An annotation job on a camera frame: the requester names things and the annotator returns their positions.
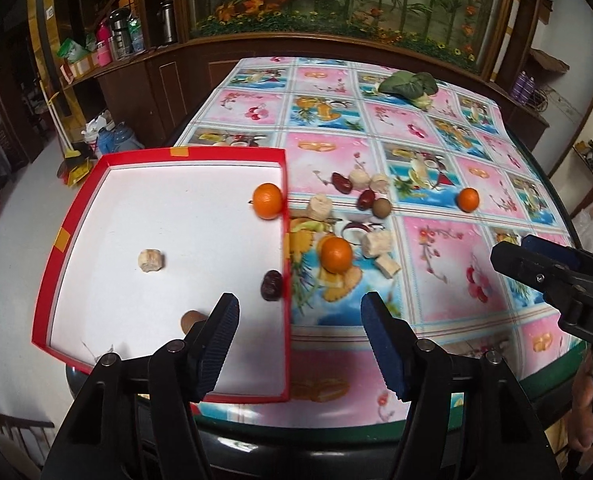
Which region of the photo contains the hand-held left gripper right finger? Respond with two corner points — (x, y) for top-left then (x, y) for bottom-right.
(360, 291), (562, 480)

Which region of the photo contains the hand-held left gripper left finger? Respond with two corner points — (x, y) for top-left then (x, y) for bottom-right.
(41, 292), (241, 480)

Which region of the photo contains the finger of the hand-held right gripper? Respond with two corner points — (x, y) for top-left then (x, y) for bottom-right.
(520, 234), (593, 291)
(490, 241), (584, 328)

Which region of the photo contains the red box with white inside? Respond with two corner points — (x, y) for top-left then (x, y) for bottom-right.
(31, 146), (293, 405)

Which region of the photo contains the orange with stem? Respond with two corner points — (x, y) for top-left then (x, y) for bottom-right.
(252, 182), (284, 220)

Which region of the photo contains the person's right hand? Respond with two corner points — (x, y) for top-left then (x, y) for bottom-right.
(569, 350), (593, 461)

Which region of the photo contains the white translucent plastic bag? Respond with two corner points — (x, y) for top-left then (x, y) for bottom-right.
(571, 197), (593, 256)

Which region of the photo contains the fruit-printed pink tablecloth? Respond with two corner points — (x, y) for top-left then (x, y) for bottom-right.
(169, 56), (584, 428)

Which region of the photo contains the green leafy vegetable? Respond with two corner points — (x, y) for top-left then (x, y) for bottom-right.
(377, 71), (439, 111)

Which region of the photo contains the wooden chair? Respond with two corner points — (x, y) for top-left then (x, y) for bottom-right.
(0, 402), (57, 471)

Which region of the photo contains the yellow dustpan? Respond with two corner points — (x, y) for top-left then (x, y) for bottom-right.
(59, 157), (97, 188)

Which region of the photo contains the yellow broom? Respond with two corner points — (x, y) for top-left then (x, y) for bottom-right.
(39, 82), (82, 161)

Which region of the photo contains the small cardboard box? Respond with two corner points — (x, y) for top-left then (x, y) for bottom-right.
(65, 52), (100, 81)

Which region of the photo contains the aquarium with artificial flowers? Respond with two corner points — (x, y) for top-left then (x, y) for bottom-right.
(174, 0), (517, 78)

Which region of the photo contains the pink bottle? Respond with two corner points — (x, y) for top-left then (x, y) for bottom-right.
(95, 22), (113, 67)

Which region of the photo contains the clear water bottle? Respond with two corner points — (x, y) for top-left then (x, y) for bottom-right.
(126, 14), (145, 53)

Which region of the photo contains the steel thermos flask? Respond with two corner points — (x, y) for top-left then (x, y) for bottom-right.
(107, 8), (133, 60)

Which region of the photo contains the dark thermos flask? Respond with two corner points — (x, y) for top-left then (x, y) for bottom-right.
(156, 0), (178, 46)

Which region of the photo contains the green packet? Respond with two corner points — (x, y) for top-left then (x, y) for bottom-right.
(57, 37), (90, 65)

